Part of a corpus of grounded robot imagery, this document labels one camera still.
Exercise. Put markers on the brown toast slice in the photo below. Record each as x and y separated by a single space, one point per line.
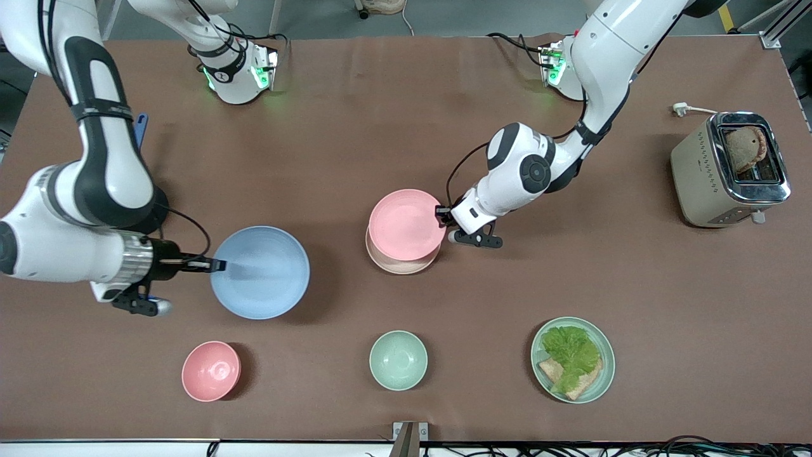
745 149

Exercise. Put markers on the small green bowl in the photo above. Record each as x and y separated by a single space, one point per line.
398 360

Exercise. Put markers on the green plate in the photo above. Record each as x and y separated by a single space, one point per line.
606 355

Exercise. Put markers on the aluminium frame profile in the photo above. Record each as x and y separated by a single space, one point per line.
771 39

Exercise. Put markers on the green lettuce leaf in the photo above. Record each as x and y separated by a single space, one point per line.
571 352

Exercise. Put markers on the small pink bowl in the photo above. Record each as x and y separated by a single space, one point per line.
210 371

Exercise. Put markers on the wide pink bowl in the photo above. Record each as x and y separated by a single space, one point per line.
406 223

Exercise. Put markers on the brown bread slice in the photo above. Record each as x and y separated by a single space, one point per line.
585 386

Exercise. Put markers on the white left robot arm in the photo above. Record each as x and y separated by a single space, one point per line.
609 38

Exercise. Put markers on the wide blue bowl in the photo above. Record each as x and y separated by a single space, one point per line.
266 279

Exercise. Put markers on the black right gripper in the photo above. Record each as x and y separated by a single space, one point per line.
166 259

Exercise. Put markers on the brown table cover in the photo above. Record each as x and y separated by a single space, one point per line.
571 273

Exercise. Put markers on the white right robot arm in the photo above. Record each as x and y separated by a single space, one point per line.
108 178

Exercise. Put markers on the beige chrome toaster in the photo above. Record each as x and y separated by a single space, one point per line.
694 171

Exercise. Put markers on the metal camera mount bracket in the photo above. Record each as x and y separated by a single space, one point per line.
409 441

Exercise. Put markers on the wide beige bowl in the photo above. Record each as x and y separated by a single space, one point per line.
399 266

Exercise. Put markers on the beige shoe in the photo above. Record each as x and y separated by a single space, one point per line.
384 6

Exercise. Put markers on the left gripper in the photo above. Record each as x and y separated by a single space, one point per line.
442 214

